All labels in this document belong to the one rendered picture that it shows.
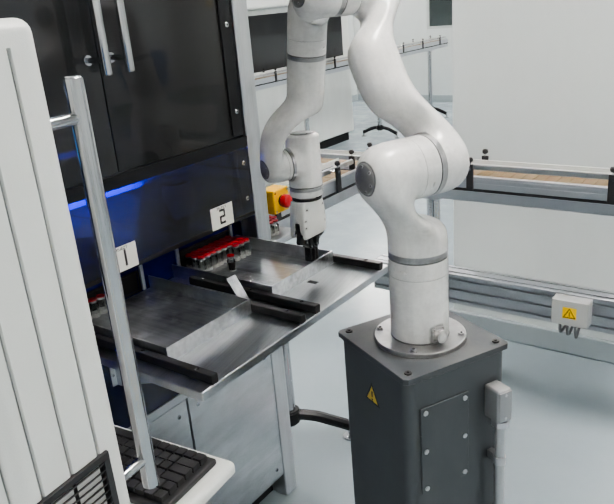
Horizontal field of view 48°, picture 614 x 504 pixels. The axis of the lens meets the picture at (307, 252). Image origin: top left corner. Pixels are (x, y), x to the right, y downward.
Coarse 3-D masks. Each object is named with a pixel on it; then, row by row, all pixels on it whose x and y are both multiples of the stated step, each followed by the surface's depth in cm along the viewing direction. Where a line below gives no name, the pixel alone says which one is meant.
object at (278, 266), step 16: (256, 240) 196; (256, 256) 191; (272, 256) 190; (288, 256) 189; (304, 256) 187; (320, 256) 184; (176, 272) 181; (192, 272) 177; (208, 272) 174; (224, 272) 182; (240, 272) 181; (256, 272) 180; (272, 272) 179; (288, 272) 178; (304, 272) 172; (256, 288) 165; (272, 288) 162; (288, 288) 167
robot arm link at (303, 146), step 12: (300, 132) 167; (312, 132) 166; (288, 144) 165; (300, 144) 164; (312, 144) 164; (300, 156) 164; (312, 156) 165; (300, 168) 165; (312, 168) 166; (300, 180) 167; (312, 180) 167
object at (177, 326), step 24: (168, 288) 172; (192, 288) 166; (144, 312) 162; (168, 312) 160; (192, 312) 159; (216, 312) 158; (240, 312) 154; (144, 336) 150; (168, 336) 149; (192, 336) 142
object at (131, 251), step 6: (120, 246) 156; (126, 246) 158; (132, 246) 159; (120, 252) 156; (126, 252) 158; (132, 252) 159; (120, 258) 157; (132, 258) 160; (120, 264) 157; (132, 264) 160; (138, 264) 161; (120, 270) 157
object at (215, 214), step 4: (224, 204) 183; (228, 204) 184; (216, 208) 180; (220, 208) 182; (228, 208) 184; (232, 208) 185; (212, 212) 179; (216, 212) 180; (220, 212) 182; (228, 212) 184; (232, 212) 186; (212, 216) 179; (216, 216) 181; (228, 216) 184; (232, 216) 186; (212, 220) 180; (216, 220) 181; (224, 220) 183; (228, 220) 185; (232, 220) 186; (212, 224) 180; (216, 224) 181; (220, 224) 182; (224, 224) 184; (228, 224) 185; (212, 228) 180; (216, 228) 181
